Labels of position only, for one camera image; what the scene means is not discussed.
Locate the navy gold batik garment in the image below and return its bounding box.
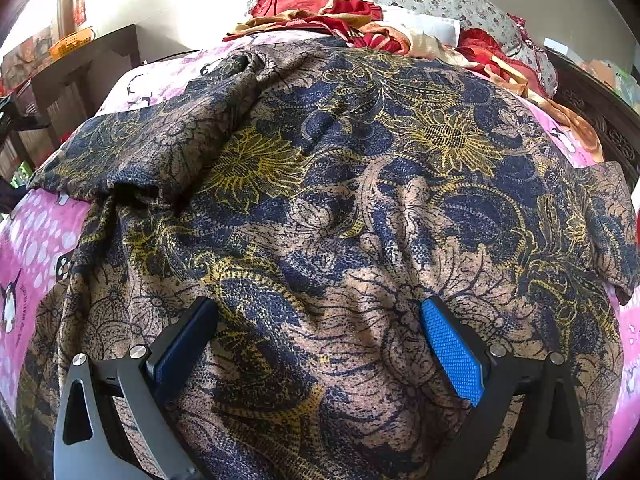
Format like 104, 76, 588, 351
14, 34, 639, 480

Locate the red orange satin blanket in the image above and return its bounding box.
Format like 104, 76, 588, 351
224, 0, 604, 162

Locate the white folded cloth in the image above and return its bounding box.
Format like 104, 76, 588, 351
381, 6, 460, 48

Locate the dark carved wooden headboard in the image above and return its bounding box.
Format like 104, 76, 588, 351
544, 48, 640, 191

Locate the pink penguin fleece blanket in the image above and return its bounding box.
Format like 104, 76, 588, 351
0, 29, 640, 474

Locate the dark wooden side table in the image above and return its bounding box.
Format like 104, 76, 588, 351
1, 24, 141, 168

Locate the orange basket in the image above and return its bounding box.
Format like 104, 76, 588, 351
49, 27, 96, 61

